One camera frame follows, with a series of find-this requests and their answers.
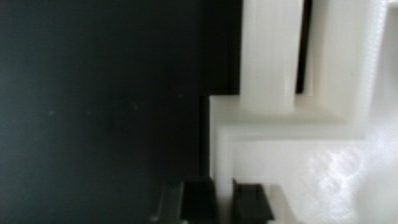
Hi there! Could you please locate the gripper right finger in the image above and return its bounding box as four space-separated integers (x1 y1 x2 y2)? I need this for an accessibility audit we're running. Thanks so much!
232 182 276 224

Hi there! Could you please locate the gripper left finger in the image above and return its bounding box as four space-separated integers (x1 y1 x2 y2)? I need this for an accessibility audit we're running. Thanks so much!
150 179 219 224

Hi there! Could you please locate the white chair seat block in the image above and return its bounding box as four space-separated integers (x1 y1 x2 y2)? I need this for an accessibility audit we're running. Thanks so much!
210 0 398 224

